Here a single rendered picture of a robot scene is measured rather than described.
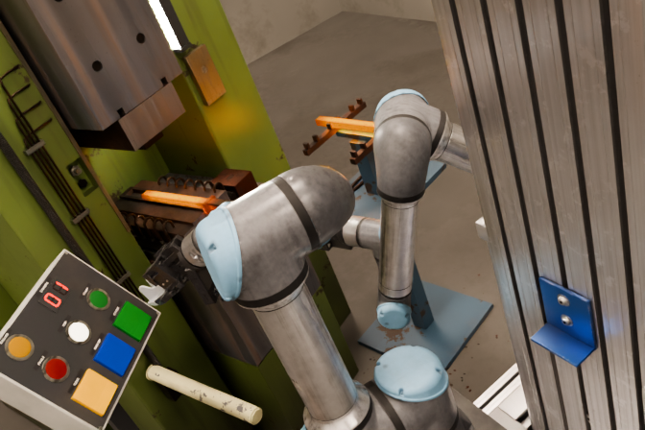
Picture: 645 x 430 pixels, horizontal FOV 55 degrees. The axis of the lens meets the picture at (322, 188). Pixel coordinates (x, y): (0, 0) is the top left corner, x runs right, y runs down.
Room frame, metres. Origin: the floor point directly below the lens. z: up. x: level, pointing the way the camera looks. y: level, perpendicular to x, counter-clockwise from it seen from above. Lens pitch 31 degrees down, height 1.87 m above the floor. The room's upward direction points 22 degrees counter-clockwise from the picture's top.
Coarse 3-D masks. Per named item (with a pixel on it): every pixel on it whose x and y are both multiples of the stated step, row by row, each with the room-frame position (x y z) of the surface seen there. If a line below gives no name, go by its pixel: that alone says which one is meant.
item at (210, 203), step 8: (144, 192) 1.84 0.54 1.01; (152, 192) 1.82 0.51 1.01; (160, 192) 1.80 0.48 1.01; (160, 200) 1.76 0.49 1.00; (168, 200) 1.73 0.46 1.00; (176, 200) 1.71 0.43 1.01; (184, 200) 1.68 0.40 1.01; (192, 200) 1.67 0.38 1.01; (200, 200) 1.65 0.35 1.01; (208, 200) 1.62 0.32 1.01; (216, 200) 1.60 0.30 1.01; (224, 200) 1.58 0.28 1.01; (208, 208) 1.60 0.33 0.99
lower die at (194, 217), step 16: (176, 192) 1.79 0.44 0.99; (192, 192) 1.74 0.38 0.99; (208, 192) 1.70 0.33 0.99; (224, 192) 1.67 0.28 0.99; (128, 208) 1.81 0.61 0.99; (144, 208) 1.77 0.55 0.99; (160, 208) 1.73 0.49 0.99; (176, 208) 1.69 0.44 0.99; (192, 208) 1.64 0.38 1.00; (160, 224) 1.65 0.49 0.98; (176, 224) 1.62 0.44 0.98; (192, 224) 1.57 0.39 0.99
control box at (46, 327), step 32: (64, 256) 1.29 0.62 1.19; (96, 288) 1.24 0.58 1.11; (32, 320) 1.11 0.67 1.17; (64, 320) 1.14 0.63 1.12; (96, 320) 1.17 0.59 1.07; (0, 352) 1.02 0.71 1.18; (32, 352) 1.05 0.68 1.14; (64, 352) 1.07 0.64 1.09; (96, 352) 1.10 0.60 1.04; (0, 384) 0.99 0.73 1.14; (32, 384) 0.99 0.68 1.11; (64, 384) 1.01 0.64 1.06; (32, 416) 0.99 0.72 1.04; (64, 416) 0.96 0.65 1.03; (96, 416) 0.97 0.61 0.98
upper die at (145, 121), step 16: (160, 96) 1.64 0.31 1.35; (176, 96) 1.67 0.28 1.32; (128, 112) 1.56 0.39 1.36; (144, 112) 1.59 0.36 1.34; (160, 112) 1.62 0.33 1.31; (176, 112) 1.65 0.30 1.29; (112, 128) 1.57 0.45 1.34; (128, 128) 1.55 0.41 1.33; (144, 128) 1.58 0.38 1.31; (160, 128) 1.61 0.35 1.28; (80, 144) 1.72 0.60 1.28; (96, 144) 1.66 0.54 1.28; (112, 144) 1.60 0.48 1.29; (128, 144) 1.55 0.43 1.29
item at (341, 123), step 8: (320, 120) 1.94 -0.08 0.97; (328, 120) 1.91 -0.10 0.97; (336, 120) 1.89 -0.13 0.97; (344, 120) 1.87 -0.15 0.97; (352, 120) 1.85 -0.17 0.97; (360, 120) 1.83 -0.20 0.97; (344, 128) 1.85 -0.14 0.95; (352, 128) 1.82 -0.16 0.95; (360, 128) 1.79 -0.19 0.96; (368, 128) 1.77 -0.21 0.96
